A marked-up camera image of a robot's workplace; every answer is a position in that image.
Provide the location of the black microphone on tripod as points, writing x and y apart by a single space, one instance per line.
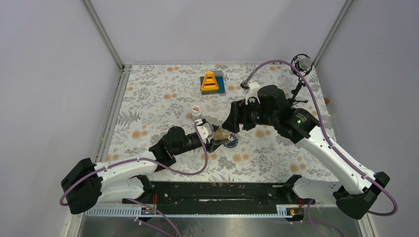
303 64

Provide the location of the floral patterned table mat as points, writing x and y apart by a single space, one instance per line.
158 97

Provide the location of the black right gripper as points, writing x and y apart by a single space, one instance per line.
235 117

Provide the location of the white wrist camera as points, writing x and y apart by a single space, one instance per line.
252 88
204 129

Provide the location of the yellow pyramid toy on blocks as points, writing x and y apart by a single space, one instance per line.
212 83

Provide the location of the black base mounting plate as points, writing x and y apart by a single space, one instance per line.
218 198

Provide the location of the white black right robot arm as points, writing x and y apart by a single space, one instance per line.
357 187

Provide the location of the small amber pill bottle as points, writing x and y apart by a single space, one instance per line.
221 134

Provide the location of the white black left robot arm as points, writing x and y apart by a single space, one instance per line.
90 183

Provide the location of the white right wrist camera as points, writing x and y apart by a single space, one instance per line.
252 88

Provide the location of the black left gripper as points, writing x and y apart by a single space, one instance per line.
213 144

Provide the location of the white cap amber pill bottle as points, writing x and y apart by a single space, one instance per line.
196 112

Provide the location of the round clear blue pill case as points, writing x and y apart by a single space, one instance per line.
232 141

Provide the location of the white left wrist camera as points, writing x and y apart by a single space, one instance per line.
204 129

